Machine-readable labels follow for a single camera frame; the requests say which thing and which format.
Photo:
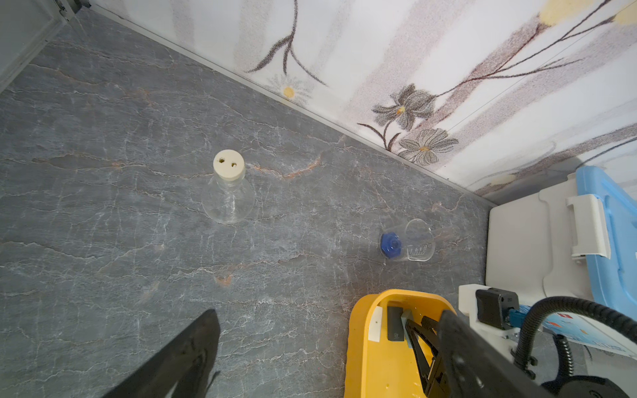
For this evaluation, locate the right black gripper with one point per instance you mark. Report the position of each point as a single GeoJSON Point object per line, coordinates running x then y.
{"type": "Point", "coordinates": [426, 346]}

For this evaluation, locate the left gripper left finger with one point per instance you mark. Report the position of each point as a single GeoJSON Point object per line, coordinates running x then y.
{"type": "Point", "coordinates": [182, 368]}

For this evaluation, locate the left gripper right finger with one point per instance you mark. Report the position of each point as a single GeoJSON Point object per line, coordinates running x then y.
{"type": "Point", "coordinates": [475, 369]}

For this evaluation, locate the black eraser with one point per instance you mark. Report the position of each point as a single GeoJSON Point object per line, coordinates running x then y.
{"type": "Point", "coordinates": [395, 326]}

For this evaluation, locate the white eraser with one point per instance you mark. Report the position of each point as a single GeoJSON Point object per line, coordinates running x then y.
{"type": "Point", "coordinates": [375, 325]}

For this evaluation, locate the yellow plastic storage tray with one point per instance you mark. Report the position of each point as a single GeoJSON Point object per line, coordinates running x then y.
{"type": "Point", "coordinates": [387, 369]}

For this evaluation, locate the blue lid storage box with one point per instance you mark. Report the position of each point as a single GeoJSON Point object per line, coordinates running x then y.
{"type": "Point", "coordinates": [576, 239]}

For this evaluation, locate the clear beaker blue base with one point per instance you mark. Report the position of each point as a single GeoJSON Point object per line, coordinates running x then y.
{"type": "Point", "coordinates": [410, 241]}

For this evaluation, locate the glass flask with stopper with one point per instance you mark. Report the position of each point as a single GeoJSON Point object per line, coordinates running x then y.
{"type": "Point", "coordinates": [228, 197]}

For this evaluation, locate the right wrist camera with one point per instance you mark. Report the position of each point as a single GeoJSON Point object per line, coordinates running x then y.
{"type": "Point", "coordinates": [488, 309]}

